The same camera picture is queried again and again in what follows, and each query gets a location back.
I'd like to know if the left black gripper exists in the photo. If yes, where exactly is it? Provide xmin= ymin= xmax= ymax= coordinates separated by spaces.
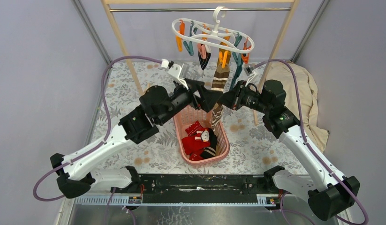
xmin=157 ymin=76 xmax=221 ymax=125

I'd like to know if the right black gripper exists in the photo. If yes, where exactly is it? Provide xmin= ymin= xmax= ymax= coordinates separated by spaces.
xmin=216 ymin=80 xmax=270 ymax=114

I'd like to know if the brown white striped sock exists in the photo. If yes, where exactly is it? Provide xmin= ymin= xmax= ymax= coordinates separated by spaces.
xmin=210 ymin=67 xmax=231 ymax=131

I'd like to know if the black white striped sock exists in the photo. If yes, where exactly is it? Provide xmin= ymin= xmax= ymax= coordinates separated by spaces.
xmin=198 ymin=52 xmax=211 ymax=75

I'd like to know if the red snowflake sock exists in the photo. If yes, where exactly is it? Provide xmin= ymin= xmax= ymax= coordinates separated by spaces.
xmin=185 ymin=121 xmax=204 ymax=136

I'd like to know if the teal sock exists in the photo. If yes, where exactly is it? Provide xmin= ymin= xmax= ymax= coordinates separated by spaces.
xmin=229 ymin=52 xmax=243 ymax=90

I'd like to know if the mustard yellow sock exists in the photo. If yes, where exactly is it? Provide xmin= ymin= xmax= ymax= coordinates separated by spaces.
xmin=217 ymin=48 xmax=231 ymax=69

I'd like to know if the red santa sock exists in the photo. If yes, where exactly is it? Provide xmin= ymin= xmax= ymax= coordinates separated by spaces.
xmin=182 ymin=128 xmax=210 ymax=161

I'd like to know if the white clip sock hanger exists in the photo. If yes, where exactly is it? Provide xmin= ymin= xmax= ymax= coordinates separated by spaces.
xmin=171 ymin=6 xmax=255 ymax=54

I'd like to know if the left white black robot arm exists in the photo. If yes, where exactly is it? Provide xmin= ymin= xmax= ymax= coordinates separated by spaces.
xmin=50 ymin=79 xmax=223 ymax=199

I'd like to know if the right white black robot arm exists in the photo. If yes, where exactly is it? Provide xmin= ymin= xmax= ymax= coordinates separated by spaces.
xmin=220 ymin=80 xmax=360 ymax=221

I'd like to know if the pink plastic laundry basket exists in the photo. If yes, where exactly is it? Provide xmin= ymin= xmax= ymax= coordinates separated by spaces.
xmin=173 ymin=106 xmax=230 ymax=166

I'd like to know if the floral patterned floor mat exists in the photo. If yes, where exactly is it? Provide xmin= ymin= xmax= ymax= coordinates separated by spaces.
xmin=92 ymin=61 xmax=308 ymax=175

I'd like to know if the orange clothes peg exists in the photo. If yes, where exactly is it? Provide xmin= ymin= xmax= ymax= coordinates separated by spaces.
xmin=175 ymin=19 xmax=186 ymax=53

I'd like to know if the beige cloth pile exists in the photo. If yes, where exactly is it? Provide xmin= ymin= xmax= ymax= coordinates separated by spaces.
xmin=266 ymin=62 xmax=329 ymax=152

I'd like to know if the wooden clothes rack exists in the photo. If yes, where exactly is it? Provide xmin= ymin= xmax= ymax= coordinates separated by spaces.
xmin=100 ymin=0 xmax=300 ymax=127

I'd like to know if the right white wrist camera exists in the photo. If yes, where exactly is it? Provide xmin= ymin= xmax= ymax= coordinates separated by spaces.
xmin=244 ymin=66 xmax=259 ymax=87

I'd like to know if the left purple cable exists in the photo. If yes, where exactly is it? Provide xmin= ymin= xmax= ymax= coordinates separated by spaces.
xmin=32 ymin=56 xmax=164 ymax=202

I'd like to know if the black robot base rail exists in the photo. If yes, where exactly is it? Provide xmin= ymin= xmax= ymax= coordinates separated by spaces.
xmin=110 ymin=174 xmax=282 ymax=204

